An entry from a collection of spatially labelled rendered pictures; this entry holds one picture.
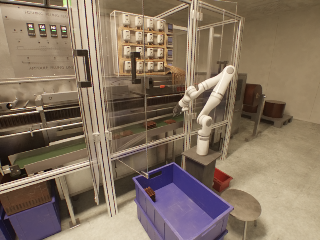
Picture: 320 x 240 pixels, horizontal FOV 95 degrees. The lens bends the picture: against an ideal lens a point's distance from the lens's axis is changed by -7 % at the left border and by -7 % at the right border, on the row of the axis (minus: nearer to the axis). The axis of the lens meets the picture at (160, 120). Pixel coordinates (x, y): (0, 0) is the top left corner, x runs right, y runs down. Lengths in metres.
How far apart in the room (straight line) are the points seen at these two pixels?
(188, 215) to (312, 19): 5.11
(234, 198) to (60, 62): 1.83
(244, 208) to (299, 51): 4.56
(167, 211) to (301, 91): 4.72
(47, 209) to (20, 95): 0.88
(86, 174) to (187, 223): 0.98
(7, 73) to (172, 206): 1.62
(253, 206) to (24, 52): 2.11
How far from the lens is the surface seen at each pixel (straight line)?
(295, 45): 5.46
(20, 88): 1.58
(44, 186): 1.39
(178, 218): 1.29
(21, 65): 1.64
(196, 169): 1.36
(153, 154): 1.89
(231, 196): 1.50
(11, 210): 1.49
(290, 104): 5.44
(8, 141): 1.79
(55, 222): 1.60
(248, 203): 1.49
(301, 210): 2.07
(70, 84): 1.57
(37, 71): 1.63
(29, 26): 1.66
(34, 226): 1.60
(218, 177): 2.03
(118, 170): 1.77
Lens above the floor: 1.22
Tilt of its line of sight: 18 degrees down
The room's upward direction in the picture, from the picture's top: straight up
